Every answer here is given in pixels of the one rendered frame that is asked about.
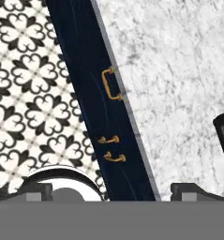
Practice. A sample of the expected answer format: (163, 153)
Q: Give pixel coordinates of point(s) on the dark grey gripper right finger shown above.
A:
(186, 191)

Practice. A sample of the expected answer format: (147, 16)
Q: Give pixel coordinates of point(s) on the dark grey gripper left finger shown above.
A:
(35, 192)

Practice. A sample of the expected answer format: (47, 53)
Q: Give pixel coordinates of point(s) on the black and white round object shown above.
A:
(71, 184)

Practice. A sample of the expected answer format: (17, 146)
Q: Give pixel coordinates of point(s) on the dark blue cabinet front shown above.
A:
(94, 103)

